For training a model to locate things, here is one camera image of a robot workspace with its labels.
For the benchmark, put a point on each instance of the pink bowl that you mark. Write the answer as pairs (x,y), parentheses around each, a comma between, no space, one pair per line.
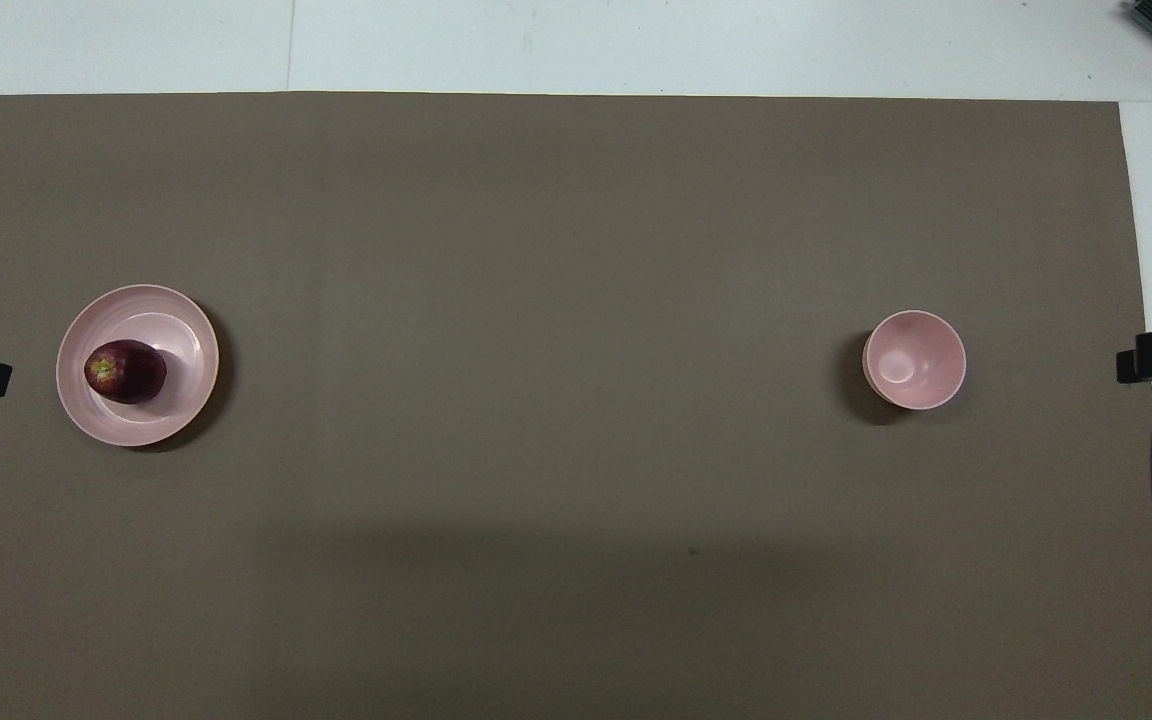
(914,360)

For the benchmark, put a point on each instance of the pink plate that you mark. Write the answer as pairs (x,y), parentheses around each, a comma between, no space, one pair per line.
(186,350)

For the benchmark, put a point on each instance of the dark red apple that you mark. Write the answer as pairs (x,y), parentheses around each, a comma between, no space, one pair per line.
(131,372)

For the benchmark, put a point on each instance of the brown table mat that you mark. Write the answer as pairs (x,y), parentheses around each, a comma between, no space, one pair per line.
(556,300)

